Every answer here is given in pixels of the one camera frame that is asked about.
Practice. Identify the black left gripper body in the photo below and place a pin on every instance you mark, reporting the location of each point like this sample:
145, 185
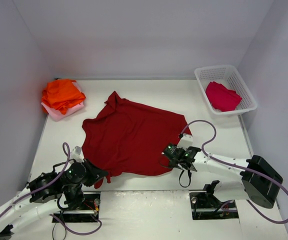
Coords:
94, 173

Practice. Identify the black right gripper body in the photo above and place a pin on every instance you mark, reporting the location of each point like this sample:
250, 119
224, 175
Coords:
169, 152

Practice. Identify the dark red t shirt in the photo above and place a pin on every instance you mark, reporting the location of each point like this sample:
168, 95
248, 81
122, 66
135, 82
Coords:
129, 137

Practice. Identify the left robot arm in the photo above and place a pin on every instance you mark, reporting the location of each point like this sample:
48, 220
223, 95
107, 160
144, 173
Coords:
49, 193

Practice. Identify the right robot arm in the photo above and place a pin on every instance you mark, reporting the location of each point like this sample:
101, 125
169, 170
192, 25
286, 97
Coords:
251, 179

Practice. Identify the pink folded t shirt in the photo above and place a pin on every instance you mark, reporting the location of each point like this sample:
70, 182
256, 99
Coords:
56, 115

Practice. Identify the red t shirt in basket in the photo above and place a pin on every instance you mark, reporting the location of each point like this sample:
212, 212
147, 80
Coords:
222, 98

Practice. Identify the white plastic basket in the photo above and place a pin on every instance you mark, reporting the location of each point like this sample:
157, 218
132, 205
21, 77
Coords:
228, 76

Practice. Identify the orange folded t shirt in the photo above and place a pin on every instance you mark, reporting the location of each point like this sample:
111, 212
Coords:
62, 95

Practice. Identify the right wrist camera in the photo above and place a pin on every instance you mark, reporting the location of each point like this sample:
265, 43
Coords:
186, 141

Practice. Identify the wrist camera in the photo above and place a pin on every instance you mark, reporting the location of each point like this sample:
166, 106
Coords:
186, 141
76, 154

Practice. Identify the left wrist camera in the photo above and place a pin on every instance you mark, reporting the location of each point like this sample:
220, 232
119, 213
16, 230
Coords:
76, 154

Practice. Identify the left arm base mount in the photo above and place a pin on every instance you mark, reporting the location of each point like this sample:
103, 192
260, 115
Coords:
87, 213

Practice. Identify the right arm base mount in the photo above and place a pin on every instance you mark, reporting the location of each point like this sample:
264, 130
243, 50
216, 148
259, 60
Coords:
205, 206

